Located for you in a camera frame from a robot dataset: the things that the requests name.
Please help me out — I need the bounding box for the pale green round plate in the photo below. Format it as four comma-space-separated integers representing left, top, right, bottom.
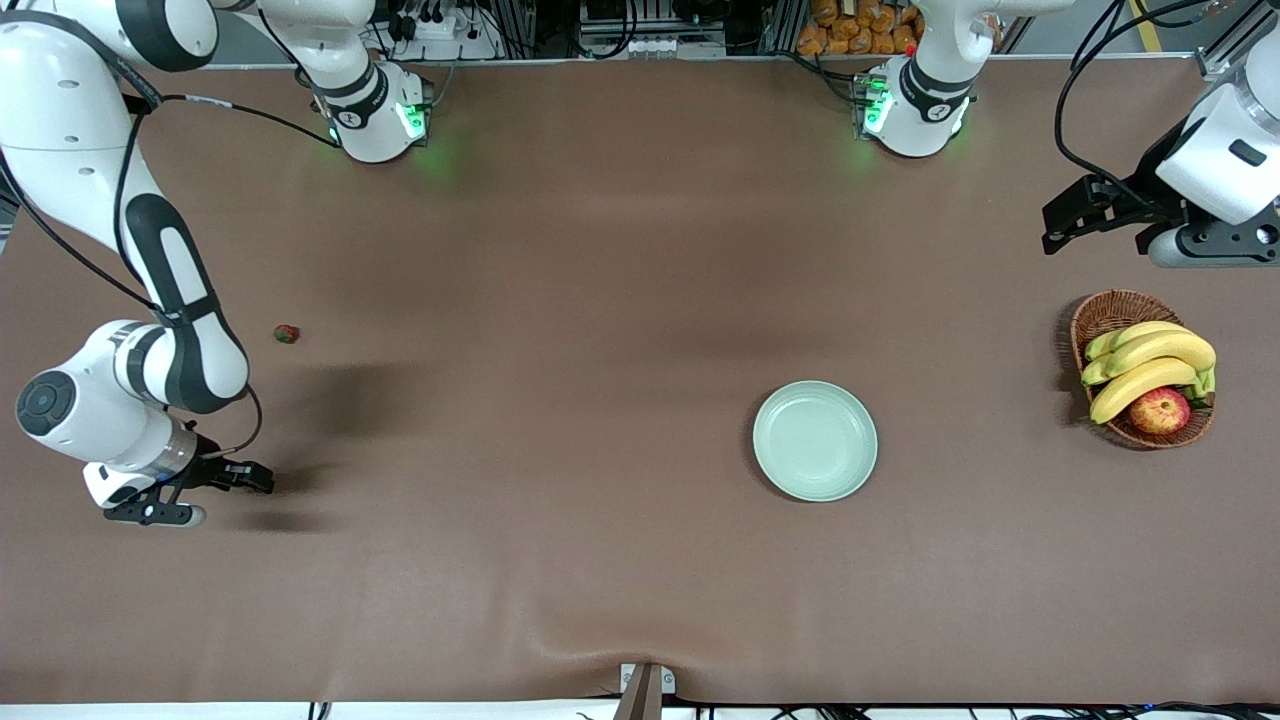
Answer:
752, 380, 879, 503

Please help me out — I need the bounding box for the woven wicker basket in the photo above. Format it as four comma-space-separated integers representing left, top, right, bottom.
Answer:
1069, 290, 1216, 450

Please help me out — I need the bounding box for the greenish yellow banana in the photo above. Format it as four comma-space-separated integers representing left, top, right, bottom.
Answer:
1085, 321, 1193, 362

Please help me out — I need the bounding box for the red yellow apple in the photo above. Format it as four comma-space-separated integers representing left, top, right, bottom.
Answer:
1128, 387, 1193, 436

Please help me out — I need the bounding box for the bag of orange buns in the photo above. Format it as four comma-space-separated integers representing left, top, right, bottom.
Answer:
797, 0, 926, 57

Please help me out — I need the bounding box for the metal table clamp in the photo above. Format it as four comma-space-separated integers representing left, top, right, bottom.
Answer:
618, 662, 677, 720

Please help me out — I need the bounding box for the grey equipment box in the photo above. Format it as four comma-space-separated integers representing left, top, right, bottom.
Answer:
578, 0, 728, 59

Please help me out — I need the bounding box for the white power strip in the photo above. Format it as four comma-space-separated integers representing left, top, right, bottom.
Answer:
385, 10, 501, 59

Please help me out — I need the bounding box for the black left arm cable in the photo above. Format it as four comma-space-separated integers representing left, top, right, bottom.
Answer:
1057, 0, 1251, 211

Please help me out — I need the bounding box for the aluminium frame rail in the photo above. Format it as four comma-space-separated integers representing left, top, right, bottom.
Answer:
1195, 0, 1280, 81

